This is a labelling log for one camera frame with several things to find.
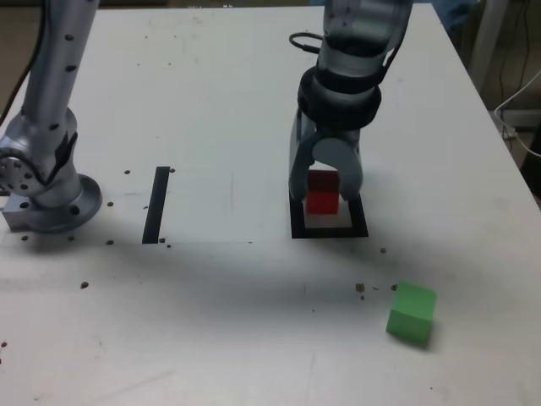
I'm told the black tape square outline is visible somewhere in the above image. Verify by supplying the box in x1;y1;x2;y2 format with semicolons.
288;185;369;240

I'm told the person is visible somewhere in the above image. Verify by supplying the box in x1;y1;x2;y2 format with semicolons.
434;0;478;30

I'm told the thin black hanging cable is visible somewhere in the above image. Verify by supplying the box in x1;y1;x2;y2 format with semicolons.
499;0;532;102

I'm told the white post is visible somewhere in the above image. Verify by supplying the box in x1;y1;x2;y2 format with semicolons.
467;0;516;90

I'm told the white cable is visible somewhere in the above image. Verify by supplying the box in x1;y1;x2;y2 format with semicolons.
493;69;541;157

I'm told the red cube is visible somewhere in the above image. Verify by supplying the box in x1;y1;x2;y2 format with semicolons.
304;169;342;216

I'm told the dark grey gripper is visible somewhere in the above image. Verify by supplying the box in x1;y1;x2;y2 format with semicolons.
288;112;364;203

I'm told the green cube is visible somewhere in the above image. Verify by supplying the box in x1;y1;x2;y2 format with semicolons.
385;280;438;348

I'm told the white plastic box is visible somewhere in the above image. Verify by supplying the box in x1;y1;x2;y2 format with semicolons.
494;107;541;133

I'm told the black tape strip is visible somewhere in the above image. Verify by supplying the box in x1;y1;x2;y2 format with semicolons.
141;166;171;245

